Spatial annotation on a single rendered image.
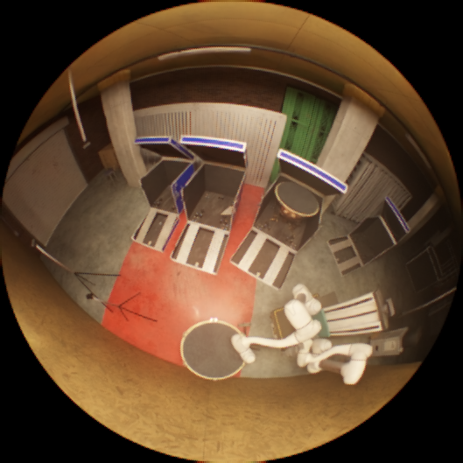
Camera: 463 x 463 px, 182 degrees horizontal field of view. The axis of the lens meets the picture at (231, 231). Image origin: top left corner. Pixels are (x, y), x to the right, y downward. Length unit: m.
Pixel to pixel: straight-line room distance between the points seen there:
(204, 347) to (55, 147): 6.55
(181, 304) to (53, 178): 5.74
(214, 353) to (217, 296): 1.11
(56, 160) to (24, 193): 1.55
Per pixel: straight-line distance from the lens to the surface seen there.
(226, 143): 1.88
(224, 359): 1.70
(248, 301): 2.51
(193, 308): 2.47
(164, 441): 1.20
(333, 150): 2.97
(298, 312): 1.02
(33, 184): 6.12
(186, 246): 2.73
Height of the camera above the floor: 2.44
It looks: 55 degrees down
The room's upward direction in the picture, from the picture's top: 10 degrees clockwise
